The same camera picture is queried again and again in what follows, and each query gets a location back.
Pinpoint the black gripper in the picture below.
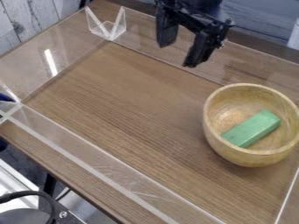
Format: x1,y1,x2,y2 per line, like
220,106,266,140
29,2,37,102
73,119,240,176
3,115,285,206
154,0,234,67

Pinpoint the green rectangular block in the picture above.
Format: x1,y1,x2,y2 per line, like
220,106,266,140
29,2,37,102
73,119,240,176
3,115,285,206
220,110,281,148

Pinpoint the brown wooden bowl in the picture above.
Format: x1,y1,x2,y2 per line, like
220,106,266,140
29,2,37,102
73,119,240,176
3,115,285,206
201,83,299,167

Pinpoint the blue object at left edge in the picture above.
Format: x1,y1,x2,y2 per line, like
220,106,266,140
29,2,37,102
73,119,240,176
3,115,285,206
0,93,14,102

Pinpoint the black table leg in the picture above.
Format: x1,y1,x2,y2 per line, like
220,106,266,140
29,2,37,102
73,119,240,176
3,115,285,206
42,174,57,196

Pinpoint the clear acrylic barrier wall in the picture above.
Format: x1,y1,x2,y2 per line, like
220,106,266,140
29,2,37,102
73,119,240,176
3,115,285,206
0,2,299,224

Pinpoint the black metal base plate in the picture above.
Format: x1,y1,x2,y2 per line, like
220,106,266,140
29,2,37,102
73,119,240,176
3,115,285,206
0,195,89,224

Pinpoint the black cable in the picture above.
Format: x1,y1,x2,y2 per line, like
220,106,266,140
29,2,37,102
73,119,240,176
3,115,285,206
0,190,56,224

